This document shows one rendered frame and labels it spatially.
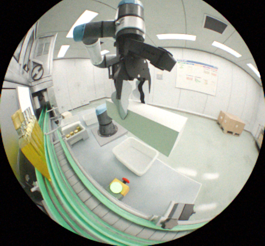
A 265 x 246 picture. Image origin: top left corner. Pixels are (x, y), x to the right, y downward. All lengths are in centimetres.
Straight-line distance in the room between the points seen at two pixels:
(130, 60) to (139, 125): 13
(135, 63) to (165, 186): 49
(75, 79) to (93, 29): 405
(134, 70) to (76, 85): 420
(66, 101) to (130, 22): 413
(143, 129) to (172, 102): 342
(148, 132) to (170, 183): 37
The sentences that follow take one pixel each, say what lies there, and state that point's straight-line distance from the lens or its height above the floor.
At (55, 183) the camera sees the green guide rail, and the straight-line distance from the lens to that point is 30.
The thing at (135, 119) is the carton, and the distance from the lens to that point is 16.
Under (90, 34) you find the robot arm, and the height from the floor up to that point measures 135.
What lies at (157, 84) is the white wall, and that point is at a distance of 357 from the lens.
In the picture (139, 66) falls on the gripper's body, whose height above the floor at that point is 121.
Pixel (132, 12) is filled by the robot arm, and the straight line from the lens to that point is 24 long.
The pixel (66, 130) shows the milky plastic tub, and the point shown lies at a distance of 79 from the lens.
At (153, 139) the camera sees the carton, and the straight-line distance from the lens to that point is 15.
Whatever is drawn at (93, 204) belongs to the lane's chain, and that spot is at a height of 88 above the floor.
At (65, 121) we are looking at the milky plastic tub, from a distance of 109.
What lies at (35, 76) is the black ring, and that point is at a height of 145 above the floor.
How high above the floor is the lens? 117
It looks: 24 degrees down
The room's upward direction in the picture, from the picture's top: straight up
